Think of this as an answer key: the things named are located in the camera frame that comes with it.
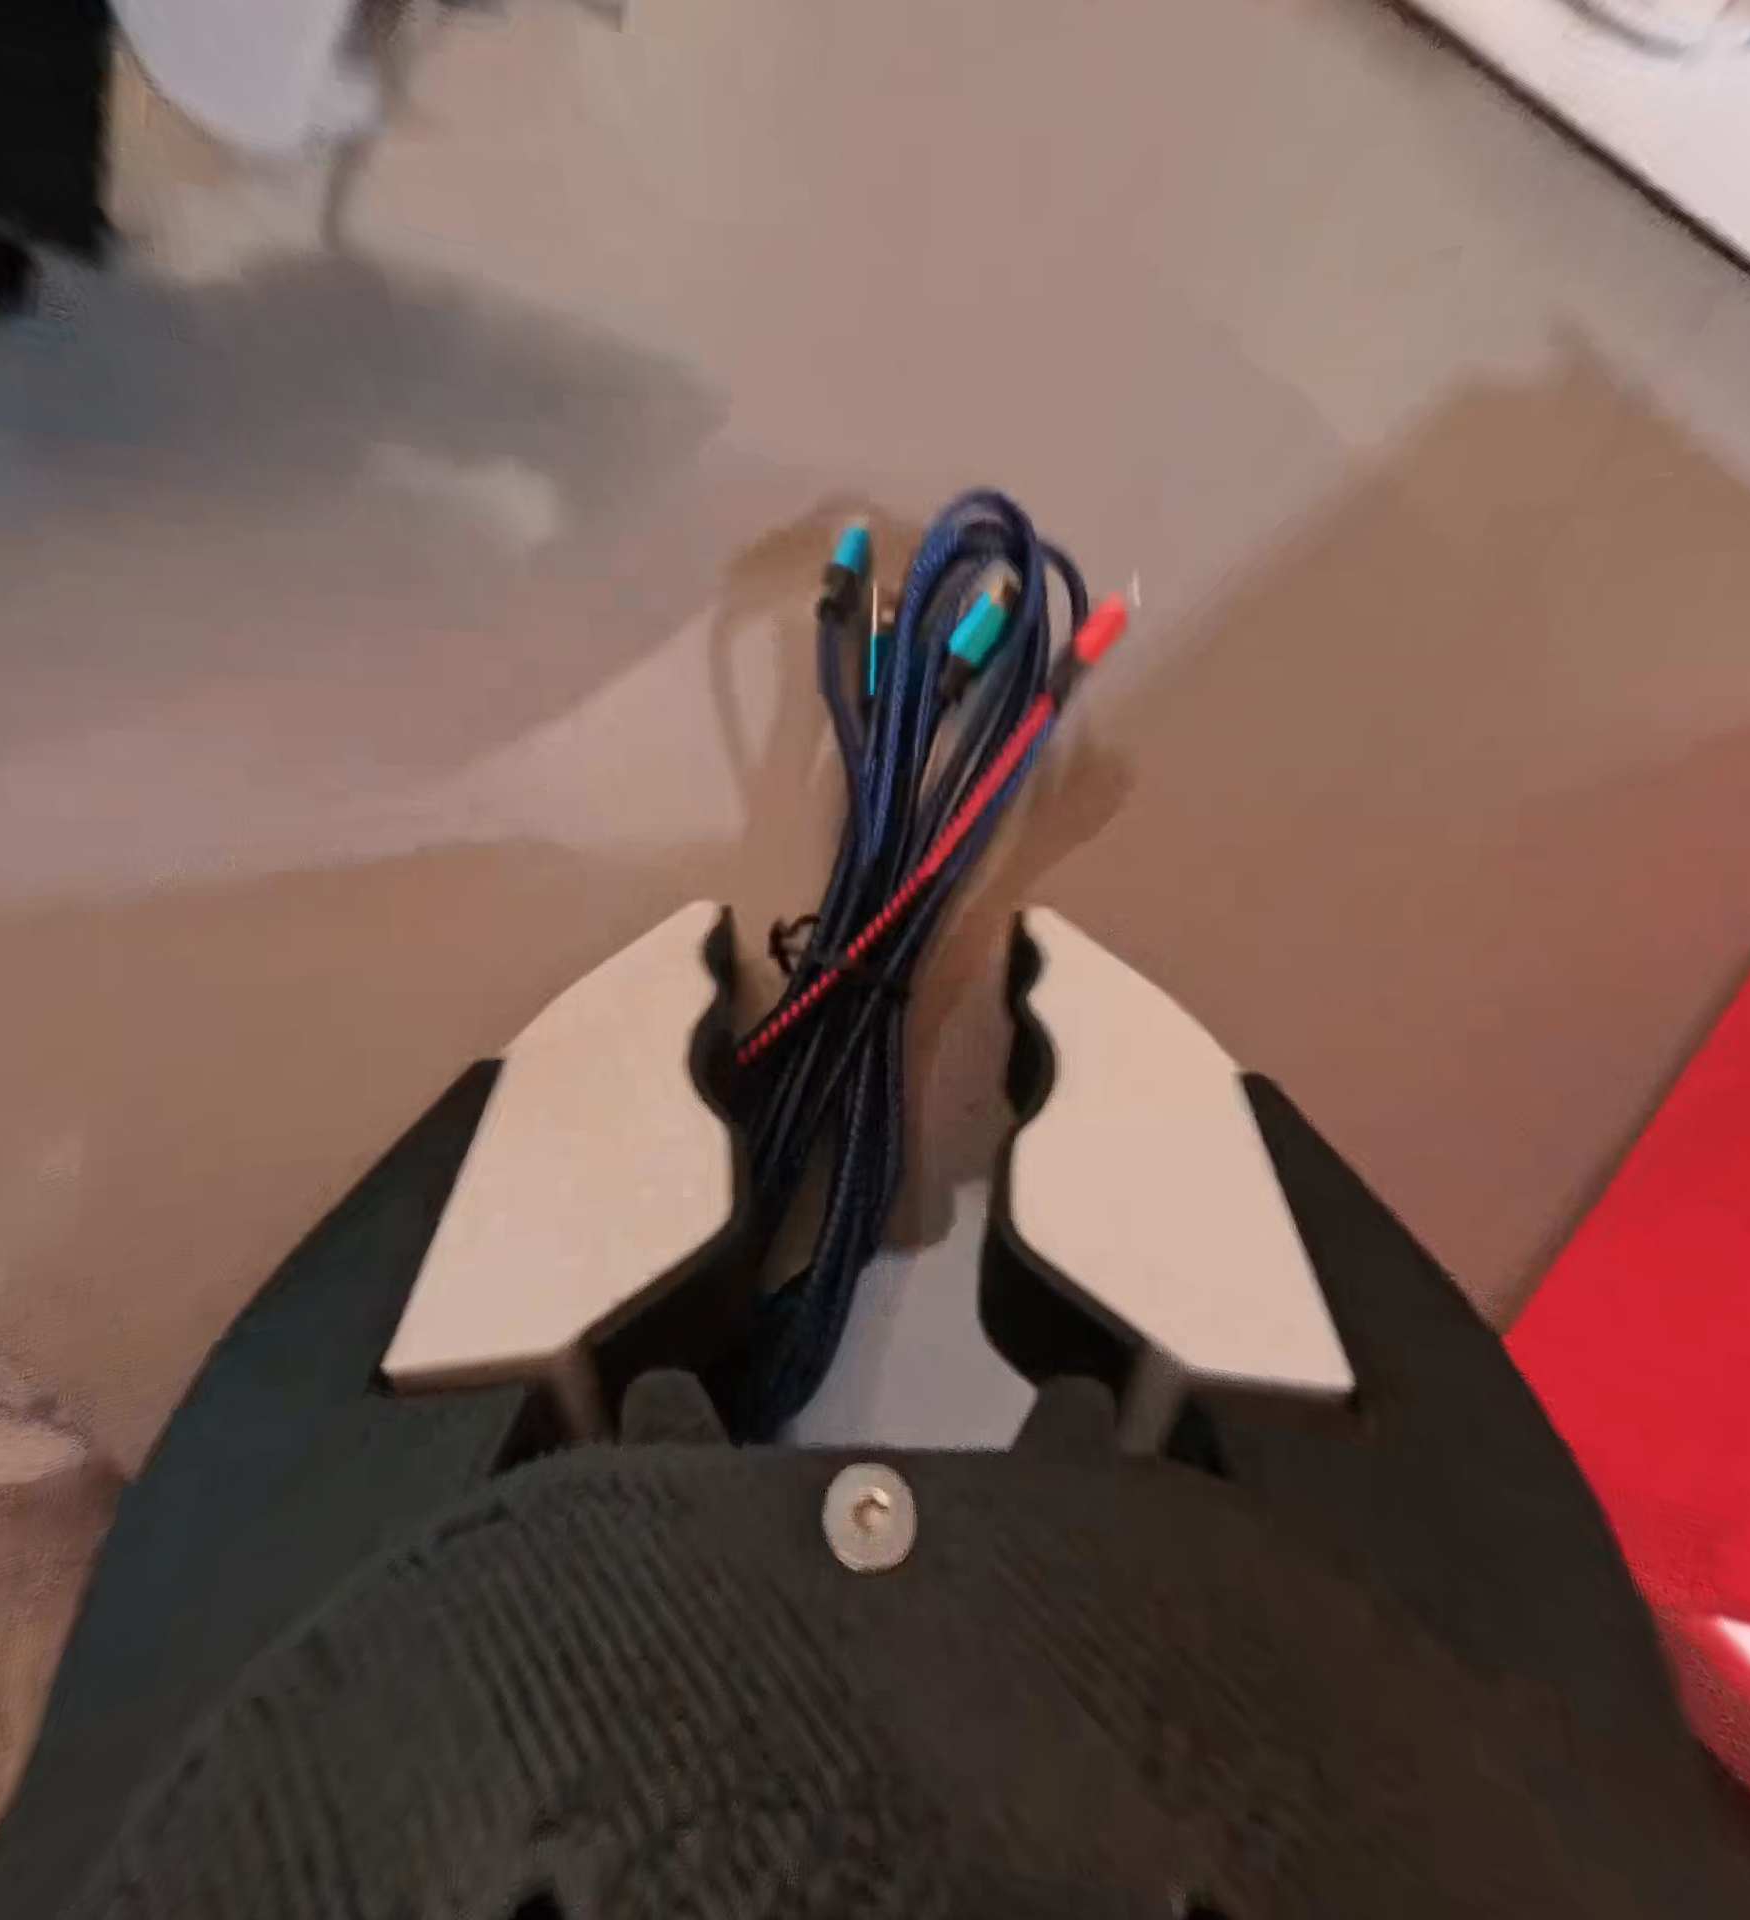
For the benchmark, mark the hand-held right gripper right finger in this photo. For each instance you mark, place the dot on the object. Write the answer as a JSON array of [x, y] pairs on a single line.
[[1176, 1201]]

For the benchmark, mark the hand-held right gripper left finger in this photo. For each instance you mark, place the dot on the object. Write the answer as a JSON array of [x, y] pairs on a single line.
[[576, 1185]]

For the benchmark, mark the red plastic bin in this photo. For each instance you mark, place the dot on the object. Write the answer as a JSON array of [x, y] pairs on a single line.
[[1700, 1276]]

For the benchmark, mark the grey desk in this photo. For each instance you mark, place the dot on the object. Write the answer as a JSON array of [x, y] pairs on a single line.
[[1265, 600]]

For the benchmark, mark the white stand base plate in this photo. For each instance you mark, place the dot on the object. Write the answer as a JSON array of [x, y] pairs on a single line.
[[1687, 119]]

